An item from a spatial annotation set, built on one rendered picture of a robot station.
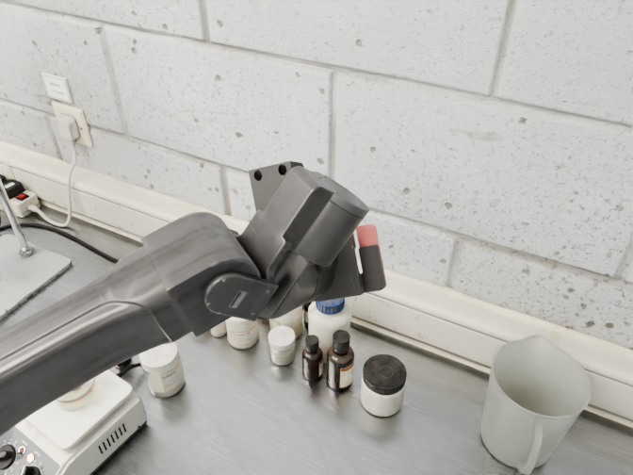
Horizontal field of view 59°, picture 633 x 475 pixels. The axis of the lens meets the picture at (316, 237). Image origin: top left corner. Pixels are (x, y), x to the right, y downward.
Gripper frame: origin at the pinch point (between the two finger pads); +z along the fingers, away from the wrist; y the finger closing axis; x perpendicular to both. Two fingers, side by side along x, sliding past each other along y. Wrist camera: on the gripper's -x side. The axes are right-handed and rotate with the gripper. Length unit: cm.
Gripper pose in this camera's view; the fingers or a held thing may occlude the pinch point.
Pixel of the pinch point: (332, 260)
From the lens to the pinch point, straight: 65.1
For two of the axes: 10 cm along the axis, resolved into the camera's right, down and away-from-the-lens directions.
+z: 3.1, -0.7, 9.5
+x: 1.9, 9.8, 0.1
